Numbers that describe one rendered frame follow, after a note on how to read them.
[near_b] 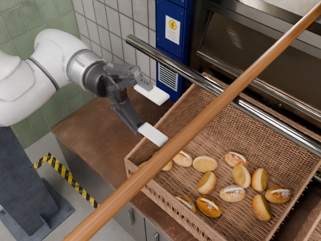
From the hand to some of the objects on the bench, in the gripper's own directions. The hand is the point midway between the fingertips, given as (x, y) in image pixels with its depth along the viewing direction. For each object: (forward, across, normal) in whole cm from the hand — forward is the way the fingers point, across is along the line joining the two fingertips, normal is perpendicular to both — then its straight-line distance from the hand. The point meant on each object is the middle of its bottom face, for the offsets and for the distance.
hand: (160, 120), depth 64 cm
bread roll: (-3, +61, -30) cm, 68 cm away
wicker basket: (+3, +62, -30) cm, 69 cm away
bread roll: (+24, +61, -31) cm, 72 cm away
